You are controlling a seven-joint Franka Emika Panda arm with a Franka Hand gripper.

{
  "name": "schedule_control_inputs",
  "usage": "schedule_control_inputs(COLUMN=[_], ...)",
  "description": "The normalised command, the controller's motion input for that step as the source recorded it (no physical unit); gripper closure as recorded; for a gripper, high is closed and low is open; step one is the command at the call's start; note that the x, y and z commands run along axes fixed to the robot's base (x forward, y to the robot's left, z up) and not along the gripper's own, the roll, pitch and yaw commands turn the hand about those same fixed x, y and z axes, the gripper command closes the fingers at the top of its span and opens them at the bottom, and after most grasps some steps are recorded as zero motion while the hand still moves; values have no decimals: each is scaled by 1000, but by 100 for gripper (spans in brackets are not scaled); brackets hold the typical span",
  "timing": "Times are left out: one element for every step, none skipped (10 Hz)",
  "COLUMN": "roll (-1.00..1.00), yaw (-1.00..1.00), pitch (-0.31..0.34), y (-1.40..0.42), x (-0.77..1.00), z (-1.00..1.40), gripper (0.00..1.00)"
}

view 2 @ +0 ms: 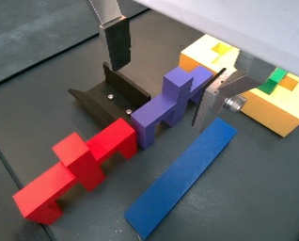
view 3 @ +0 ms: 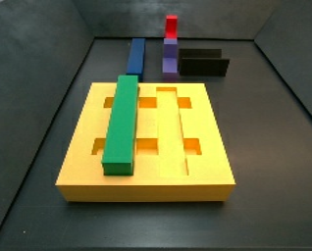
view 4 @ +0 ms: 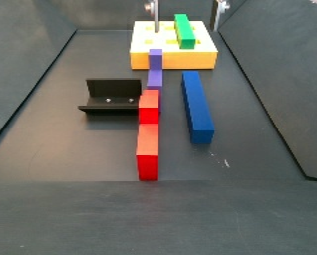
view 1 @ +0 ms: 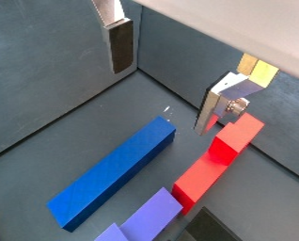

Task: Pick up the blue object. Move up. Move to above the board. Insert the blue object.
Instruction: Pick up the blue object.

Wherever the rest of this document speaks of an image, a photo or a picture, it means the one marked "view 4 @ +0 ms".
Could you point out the green long block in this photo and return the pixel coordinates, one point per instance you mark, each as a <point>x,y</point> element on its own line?
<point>183,30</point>

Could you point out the yellow slotted board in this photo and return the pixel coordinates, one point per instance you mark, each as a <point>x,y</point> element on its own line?
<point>175,58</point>

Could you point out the blue long block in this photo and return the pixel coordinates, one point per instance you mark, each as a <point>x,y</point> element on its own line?
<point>199,121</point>

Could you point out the red stepped block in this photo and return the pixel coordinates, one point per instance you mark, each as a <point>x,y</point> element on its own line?
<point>147,148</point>

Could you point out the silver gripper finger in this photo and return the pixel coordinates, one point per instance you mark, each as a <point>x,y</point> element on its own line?
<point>222,6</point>
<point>151,7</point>

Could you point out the black angle bracket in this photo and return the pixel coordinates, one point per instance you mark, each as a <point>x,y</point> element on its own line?
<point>112,96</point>

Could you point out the purple stepped block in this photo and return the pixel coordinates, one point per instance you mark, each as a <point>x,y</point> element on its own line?
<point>154,80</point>

